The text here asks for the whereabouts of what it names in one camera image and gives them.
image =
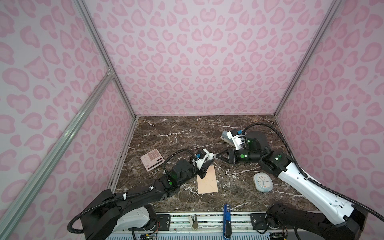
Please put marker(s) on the beige hanging tag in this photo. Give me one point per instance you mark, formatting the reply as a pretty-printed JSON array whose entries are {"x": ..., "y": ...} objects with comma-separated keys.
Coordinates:
[{"x": 193, "y": 222}]

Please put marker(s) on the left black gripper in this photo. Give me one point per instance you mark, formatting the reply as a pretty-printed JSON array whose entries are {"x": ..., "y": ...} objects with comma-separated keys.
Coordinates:
[{"x": 203, "y": 169}]

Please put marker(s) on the blue black clip tool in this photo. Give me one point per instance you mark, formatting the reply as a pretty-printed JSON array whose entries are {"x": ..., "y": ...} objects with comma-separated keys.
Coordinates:
[{"x": 227, "y": 223}]

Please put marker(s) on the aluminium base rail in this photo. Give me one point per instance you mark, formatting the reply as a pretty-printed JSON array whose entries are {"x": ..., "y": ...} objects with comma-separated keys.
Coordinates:
[{"x": 245, "y": 226}]

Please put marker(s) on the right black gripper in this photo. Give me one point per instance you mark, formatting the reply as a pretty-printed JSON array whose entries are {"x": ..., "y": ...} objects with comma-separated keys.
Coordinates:
[{"x": 232, "y": 156}]

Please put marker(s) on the pink envelope with cream flap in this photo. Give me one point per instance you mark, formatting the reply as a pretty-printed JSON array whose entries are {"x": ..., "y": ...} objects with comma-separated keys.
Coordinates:
[{"x": 209, "y": 183}]

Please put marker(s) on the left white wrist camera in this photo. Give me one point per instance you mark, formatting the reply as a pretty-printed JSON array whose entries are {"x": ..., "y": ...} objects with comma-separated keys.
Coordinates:
[{"x": 201, "y": 158}]

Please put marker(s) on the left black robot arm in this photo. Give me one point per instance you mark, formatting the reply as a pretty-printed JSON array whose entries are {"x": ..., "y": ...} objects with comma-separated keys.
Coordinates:
[{"x": 101, "y": 216}]

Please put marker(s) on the blue grey stapler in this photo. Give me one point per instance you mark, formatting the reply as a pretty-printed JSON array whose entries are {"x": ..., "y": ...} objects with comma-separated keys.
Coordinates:
[{"x": 227, "y": 139}]

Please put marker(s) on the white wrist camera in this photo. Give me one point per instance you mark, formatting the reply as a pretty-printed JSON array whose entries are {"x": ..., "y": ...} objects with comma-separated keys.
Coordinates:
[
  {"x": 201, "y": 158},
  {"x": 237, "y": 138}
]

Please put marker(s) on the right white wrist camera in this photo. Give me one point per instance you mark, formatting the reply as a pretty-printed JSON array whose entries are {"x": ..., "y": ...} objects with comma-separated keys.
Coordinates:
[{"x": 237, "y": 138}]

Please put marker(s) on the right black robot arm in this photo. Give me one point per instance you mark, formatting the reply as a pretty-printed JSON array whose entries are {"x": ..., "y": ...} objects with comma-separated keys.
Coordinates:
[{"x": 337, "y": 219}]

